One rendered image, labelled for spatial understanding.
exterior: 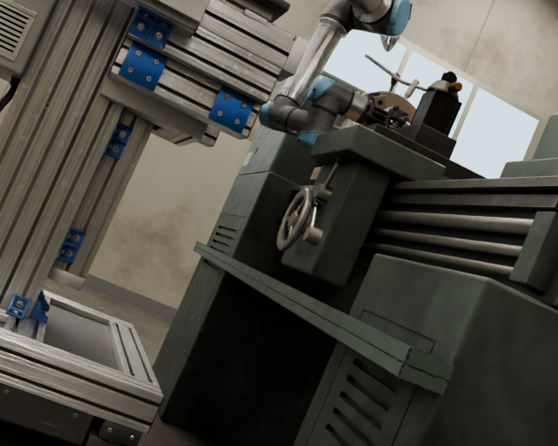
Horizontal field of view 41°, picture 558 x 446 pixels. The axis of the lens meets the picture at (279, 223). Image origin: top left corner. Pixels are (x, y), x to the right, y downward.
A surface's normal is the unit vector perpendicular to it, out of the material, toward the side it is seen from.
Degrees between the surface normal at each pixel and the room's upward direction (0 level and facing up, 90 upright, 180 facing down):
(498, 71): 90
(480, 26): 90
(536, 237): 90
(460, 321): 90
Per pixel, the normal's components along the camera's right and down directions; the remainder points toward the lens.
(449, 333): -0.89, -0.40
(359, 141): 0.23, 0.04
